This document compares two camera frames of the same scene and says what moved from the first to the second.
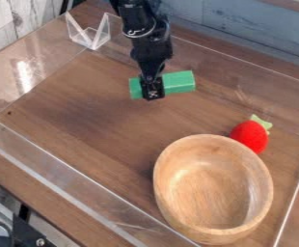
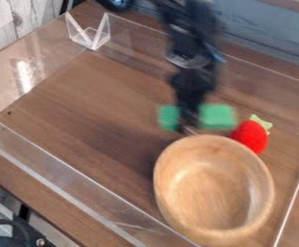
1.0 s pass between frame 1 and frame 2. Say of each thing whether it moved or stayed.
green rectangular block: moved
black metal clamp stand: stayed
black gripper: moved
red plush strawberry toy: stayed
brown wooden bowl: stayed
